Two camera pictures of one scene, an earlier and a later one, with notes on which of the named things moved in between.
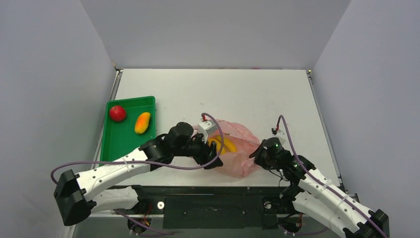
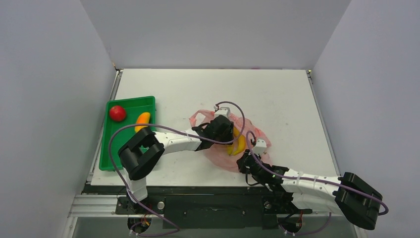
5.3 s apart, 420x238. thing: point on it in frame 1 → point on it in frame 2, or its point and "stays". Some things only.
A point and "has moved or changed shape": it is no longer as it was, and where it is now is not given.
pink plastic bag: (236, 164) has moved or changed shape
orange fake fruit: (142, 122) stays
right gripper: (260, 156) → (247, 160)
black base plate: (217, 208) stays
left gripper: (207, 152) → (228, 137)
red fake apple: (117, 113) stays
